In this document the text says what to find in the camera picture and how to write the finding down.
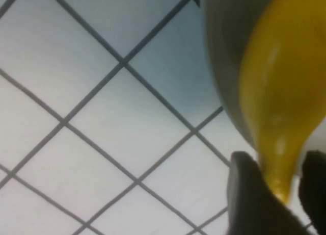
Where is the yellow banana with curved stem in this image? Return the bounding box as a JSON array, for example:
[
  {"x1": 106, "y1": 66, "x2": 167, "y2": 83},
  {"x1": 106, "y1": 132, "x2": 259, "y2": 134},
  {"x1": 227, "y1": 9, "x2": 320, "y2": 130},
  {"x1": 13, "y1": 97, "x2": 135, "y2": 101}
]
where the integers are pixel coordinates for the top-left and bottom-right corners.
[{"x1": 239, "y1": 0, "x2": 326, "y2": 205}]

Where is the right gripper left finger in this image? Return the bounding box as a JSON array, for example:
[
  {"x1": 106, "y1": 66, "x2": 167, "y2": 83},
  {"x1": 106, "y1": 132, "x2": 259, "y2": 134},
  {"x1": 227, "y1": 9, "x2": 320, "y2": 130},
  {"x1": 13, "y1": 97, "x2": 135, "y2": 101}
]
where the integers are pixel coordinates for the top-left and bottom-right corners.
[{"x1": 227, "y1": 151, "x2": 310, "y2": 235}]

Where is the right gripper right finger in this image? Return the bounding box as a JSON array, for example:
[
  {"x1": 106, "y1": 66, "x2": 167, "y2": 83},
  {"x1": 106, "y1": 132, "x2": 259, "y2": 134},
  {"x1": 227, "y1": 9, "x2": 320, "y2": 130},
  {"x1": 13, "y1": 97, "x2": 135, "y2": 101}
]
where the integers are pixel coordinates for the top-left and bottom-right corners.
[{"x1": 297, "y1": 150, "x2": 326, "y2": 235}]

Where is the white grid pattern tablecloth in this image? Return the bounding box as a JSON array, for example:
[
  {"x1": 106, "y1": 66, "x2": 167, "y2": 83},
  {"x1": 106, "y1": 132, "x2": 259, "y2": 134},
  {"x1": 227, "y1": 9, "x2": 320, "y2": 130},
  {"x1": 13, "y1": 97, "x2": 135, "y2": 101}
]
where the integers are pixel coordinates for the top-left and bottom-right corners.
[{"x1": 0, "y1": 0, "x2": 326, "y2": 235}]

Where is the grey round plate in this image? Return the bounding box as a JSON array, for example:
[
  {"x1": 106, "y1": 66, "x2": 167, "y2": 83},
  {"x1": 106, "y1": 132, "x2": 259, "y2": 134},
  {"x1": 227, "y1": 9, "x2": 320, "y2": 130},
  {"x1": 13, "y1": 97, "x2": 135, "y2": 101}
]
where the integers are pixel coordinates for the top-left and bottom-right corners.
[{"x1": 201, "y1": 0, "x2": 280, "y2": 150}]

